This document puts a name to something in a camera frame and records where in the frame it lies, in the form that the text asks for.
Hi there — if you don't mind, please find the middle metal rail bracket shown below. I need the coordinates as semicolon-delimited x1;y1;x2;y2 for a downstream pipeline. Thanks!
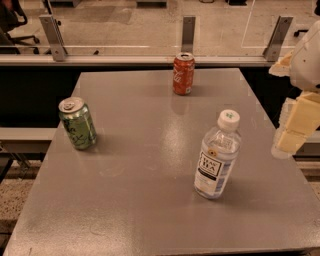
181;16;196;53

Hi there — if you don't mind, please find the left metal rail bracket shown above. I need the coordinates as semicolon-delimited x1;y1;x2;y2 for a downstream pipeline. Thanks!
39;14;67;62

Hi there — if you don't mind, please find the green soda can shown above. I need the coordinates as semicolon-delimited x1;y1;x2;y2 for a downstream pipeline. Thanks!
58;97;97;150

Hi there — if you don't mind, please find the black office chair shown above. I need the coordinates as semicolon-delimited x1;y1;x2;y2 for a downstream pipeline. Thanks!
0;0;40;54

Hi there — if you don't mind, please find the clear blue-label plastic bottle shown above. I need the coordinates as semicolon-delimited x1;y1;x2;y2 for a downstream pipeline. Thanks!
194;109;242;199

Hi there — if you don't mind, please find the right metal rail bracket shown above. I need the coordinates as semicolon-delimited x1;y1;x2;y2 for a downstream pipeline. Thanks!
263;16;293;62

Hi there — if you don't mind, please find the grey horizontal rail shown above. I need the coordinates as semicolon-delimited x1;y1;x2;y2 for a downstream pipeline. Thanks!
0;54;273;67

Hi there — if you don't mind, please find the metal rail bracket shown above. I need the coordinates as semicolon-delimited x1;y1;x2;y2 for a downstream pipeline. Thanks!
263;16;293;62
181;16;196;53
39;14;67;62

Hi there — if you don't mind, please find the red cola can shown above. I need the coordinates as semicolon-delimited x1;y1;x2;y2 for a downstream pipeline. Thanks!
173;52;195;95

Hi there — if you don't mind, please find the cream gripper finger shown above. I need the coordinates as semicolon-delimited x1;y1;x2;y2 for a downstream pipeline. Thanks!
269;51;293;77
271;91;320;158

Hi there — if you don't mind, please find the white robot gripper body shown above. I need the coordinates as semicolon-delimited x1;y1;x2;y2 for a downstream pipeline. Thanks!
289;21;320;92

